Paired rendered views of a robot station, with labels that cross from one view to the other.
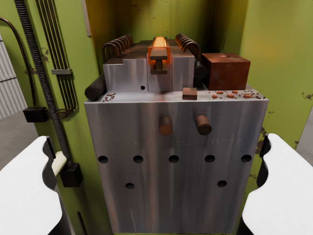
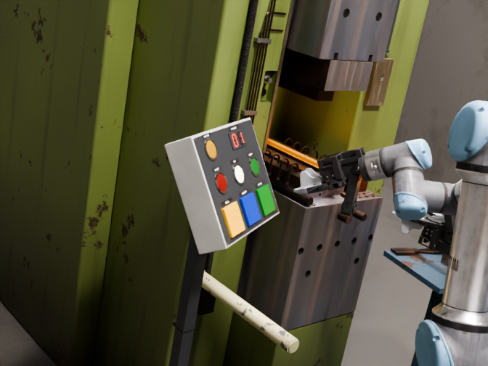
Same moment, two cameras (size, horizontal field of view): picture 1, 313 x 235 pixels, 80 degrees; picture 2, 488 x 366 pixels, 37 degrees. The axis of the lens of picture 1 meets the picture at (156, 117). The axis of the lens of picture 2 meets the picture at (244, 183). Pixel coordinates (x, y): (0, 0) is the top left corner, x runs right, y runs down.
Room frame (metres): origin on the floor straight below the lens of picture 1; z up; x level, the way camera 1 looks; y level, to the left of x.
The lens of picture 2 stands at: (-0.97, 1.79, 1.65)
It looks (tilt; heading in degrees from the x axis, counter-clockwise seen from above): 18 degrees down; 315
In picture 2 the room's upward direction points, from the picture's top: 10 degrees clockwise
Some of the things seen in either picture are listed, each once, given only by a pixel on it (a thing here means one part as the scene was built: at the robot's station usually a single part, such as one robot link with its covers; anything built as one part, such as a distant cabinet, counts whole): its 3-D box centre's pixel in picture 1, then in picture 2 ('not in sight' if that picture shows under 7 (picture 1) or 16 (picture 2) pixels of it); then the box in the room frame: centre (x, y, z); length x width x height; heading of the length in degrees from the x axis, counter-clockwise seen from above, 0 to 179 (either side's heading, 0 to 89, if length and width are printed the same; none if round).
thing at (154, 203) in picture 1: (169, 126); (277, 230); (0.63, -0.05, 0.69); 0.56 x 0.38 x 0.45; 178
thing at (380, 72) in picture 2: not in sight; (378, 82); (0.54, -0.31, 1.27); 0.09 x 0.02 x 0.17; 88
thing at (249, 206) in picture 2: not in sight; (248, 209); (0.24, 0.53, 1.01); 0.07 x 0.05 x 0.07; 113
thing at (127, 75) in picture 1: (152, 57); (282, 163); (0.63, 0.01, 0.96); 0.42 x 0.20 x 0.09; 178
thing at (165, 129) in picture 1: (165, 125); (344, 218); (0.34, -0.02, 0.87); 0.04 x 0.03 x 0.03; 178
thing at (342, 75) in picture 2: not in sight; (302, 60); (0.63, 0.01, 1.32); 0.42 x 0.20 x 0.10; 178
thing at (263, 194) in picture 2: not in sight; (263, 200); (0.28, 0.44, 1.01); 0.07 x 0.05 x 0.07; 113
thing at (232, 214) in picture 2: not in sight; (232, 219); (0.20, 0.62, 1.01); 0.07 x 0.05 x 0.07; 113
